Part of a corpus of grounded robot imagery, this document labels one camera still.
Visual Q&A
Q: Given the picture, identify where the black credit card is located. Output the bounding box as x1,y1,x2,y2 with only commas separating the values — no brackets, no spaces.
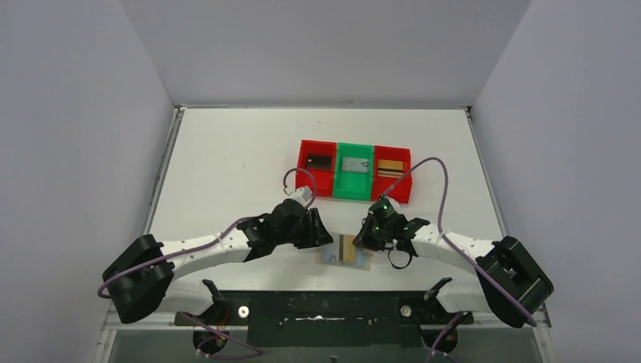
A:
305,154,333,170

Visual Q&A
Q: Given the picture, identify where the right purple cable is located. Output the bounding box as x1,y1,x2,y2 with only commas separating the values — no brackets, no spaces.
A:
379,157,537,363

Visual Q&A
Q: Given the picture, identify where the silver credit card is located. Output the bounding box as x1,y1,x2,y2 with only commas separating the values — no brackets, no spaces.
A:
341,157,370,173

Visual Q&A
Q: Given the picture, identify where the green plastic bin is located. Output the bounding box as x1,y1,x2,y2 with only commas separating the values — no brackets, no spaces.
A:
333,143,374,200

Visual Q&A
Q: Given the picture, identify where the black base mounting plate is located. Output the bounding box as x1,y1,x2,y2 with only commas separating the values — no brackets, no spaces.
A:
174,278,453,348

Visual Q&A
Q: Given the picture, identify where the left red plastic bin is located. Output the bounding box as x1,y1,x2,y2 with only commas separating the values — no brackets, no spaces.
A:
297,140,338,197

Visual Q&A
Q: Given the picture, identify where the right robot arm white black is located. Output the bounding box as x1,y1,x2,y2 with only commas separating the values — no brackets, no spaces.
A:
354,199,554,328

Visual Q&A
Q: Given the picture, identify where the right red plastic bin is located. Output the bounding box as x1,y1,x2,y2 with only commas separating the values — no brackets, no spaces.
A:
370,145,413,204

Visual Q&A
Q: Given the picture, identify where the gold striped card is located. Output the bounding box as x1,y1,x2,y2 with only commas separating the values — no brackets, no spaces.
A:
339,234,357,263

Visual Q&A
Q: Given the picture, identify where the purple cable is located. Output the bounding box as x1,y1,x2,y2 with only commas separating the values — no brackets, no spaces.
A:
98,167,319,361
379,157,537,363

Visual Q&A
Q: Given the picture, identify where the gold credit card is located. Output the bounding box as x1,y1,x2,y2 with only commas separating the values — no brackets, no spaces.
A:
376,159,404,178

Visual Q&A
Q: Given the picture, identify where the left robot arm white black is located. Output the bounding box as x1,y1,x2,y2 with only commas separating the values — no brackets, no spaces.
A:
97,199,334,324

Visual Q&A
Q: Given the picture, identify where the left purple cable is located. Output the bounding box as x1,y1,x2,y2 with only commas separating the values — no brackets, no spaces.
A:
98,167,319,361

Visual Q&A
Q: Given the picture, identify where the red plastic bin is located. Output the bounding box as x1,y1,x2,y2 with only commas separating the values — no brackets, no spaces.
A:
370,145,413,204
297,140,338,197

